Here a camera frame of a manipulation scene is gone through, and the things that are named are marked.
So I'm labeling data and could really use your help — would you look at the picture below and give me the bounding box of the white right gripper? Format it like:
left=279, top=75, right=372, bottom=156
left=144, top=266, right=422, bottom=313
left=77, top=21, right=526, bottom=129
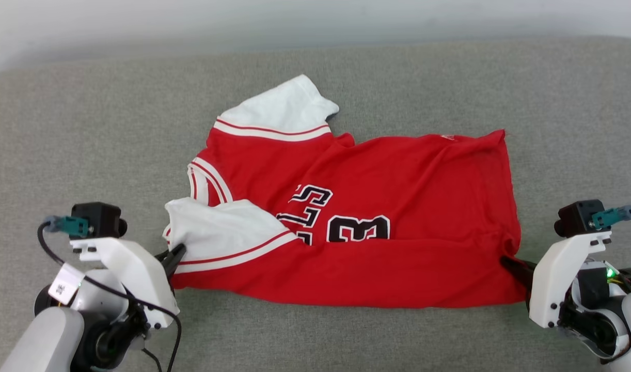
left=500, top=230, right=613, bottom=329

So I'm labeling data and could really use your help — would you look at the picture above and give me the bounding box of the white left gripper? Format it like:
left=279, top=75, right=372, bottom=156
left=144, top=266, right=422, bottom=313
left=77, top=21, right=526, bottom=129
left=70, top=237, right=187, bottom=330

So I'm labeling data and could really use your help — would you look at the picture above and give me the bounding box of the red and white basketball jersey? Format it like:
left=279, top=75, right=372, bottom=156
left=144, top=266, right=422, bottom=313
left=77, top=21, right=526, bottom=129
left=163, top=74, right=527, bottom=309

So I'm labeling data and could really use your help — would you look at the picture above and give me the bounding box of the white label tag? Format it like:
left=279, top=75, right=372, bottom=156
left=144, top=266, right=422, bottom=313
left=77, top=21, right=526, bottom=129
left=48, top=263, right=85, bottom=305

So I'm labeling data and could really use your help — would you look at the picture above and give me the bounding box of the teal left camera connector plug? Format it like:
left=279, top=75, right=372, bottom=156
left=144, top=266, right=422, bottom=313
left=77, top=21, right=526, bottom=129
left=44, top=215, right=89, bottom=236

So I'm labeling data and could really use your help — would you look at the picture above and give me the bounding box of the teal camera connector plug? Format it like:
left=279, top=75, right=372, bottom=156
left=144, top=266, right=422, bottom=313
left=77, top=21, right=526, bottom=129
left=44, top=215, right=89, bottom=236
left=591, top=205, right=631, bottom=230

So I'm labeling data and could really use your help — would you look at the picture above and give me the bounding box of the teal right camera connector plug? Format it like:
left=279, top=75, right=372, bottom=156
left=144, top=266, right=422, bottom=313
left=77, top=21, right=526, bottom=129
left=591, top=205, right=631, bottom=230

